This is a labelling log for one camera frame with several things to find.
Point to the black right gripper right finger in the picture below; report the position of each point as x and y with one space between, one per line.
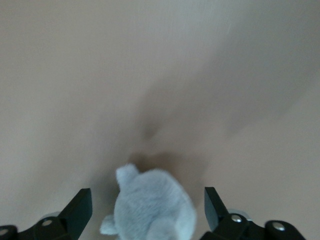
225 227

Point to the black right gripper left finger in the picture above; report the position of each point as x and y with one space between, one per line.
72 220

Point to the grey plush animal toy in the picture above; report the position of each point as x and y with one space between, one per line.
150 205

